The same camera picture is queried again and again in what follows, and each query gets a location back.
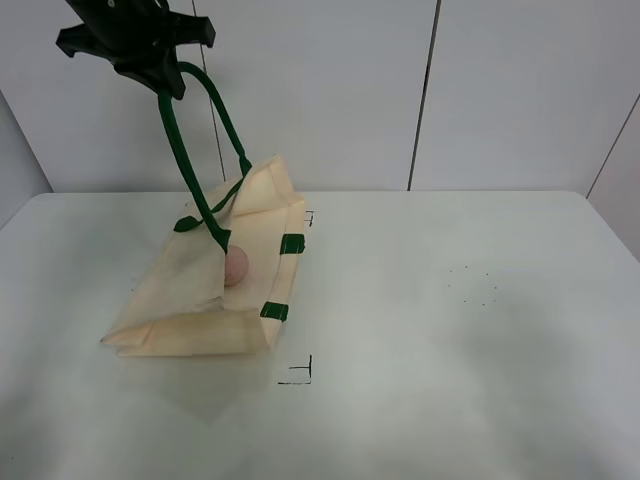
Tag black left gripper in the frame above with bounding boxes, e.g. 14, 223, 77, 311
56, 0, 215, 99

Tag pink peach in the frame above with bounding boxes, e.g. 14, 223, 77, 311
224, 245, 249, 287

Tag white linen bag green handles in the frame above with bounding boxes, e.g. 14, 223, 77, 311
101, 62, 306, 357

